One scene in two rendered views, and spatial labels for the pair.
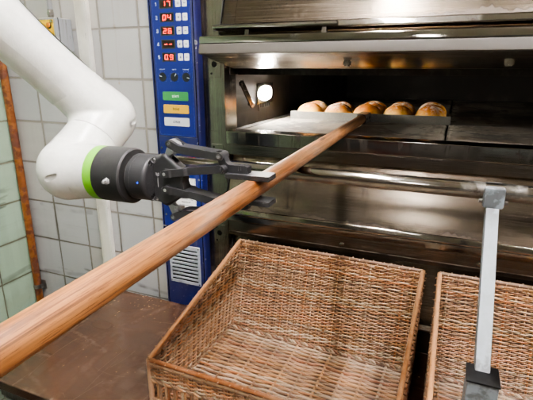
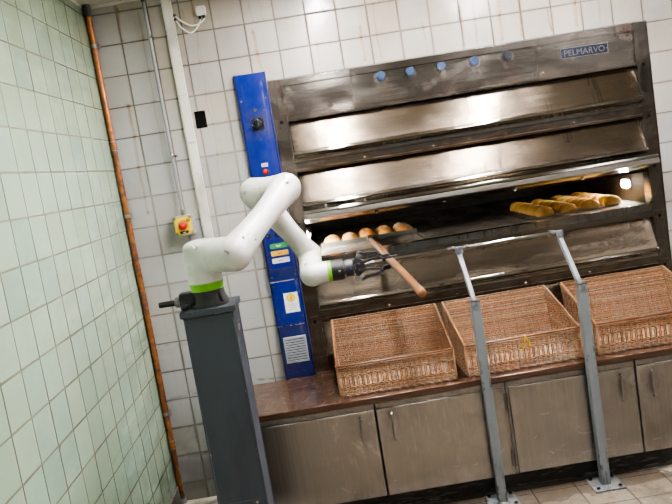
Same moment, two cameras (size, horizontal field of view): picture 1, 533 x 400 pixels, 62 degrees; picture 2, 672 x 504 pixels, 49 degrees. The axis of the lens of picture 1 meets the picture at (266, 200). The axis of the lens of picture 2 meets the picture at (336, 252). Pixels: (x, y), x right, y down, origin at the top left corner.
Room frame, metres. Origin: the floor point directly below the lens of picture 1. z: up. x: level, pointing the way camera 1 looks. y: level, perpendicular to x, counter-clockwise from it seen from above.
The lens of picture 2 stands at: (-2.18, 1.49, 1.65)
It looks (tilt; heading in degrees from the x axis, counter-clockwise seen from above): 7 degrees down; 337
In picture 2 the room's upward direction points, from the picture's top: 9 degrees counter-clockwise
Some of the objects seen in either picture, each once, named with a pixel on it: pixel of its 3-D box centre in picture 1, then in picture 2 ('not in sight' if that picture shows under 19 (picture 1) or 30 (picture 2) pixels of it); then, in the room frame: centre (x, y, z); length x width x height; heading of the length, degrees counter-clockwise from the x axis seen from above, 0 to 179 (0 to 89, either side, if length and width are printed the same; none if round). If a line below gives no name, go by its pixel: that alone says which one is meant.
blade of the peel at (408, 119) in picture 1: (373, 112); (366, 235); (1.72, -0.41, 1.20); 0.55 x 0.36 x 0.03; 68
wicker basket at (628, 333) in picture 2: not in sight; (632, 307); (0.49, -1.19, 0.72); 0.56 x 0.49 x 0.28; 67
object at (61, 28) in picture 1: (52, 35); (184, 225); (1.52, 0.69, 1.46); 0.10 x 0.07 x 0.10; 67
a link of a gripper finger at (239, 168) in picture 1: (233, 162); not in sight; (0.65, 0.05, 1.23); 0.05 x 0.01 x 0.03; 68
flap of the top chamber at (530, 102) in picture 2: not in sight; (465, 111); (0.98, -0.71, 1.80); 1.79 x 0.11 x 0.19; 67
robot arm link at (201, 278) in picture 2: not in sight; (205, 264); (0.51, 0.86, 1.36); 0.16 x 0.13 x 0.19; 31
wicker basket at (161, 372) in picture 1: (295, 336); (390, 347); (0.96, -0.07, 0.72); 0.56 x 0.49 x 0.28; 66
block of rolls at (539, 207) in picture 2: not in sight; (562, 203); (1.17, -1.42, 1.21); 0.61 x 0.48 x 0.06; 157
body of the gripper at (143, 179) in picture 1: (161, 178); (355, 266); (0.69, 0.17, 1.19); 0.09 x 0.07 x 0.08; 68
